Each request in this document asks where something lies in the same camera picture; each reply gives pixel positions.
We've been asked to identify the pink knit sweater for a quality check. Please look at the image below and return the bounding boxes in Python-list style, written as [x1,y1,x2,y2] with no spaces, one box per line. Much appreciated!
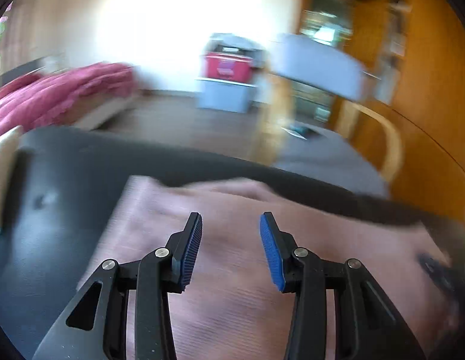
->
[87,176,456,359]

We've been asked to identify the grey plastic bin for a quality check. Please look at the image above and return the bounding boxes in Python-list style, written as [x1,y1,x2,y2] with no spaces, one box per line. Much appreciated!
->
[196,78,257,113]

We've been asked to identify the smartphone on chair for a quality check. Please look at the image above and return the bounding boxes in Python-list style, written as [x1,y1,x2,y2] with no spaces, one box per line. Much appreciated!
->
[282,124,320,140]

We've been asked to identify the white knit folded garment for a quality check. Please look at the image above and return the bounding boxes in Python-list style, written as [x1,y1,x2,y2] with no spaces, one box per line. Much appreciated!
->
[0,126,23,232]

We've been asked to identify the pink ruffled bedding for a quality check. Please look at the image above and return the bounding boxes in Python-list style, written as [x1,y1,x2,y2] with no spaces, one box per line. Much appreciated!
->
[0,63,137,136]

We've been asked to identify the red storage box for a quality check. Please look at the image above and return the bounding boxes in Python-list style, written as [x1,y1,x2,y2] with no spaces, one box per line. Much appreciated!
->
[205,52,253,83]

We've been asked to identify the grey chair with wooden arms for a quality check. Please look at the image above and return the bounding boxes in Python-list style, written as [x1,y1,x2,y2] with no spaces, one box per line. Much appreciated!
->
[250,33,403,198]

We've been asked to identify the wooden wardrobe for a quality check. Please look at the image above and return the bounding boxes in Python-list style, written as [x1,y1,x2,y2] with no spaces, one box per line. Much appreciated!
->
[329,0,465,226]

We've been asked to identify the grey cloth on box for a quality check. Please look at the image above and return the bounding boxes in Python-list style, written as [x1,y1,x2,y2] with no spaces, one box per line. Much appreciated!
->
[205,33,266,68]

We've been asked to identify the wooden door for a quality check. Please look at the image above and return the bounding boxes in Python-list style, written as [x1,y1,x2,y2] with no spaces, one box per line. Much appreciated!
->
[344,0,389,72]

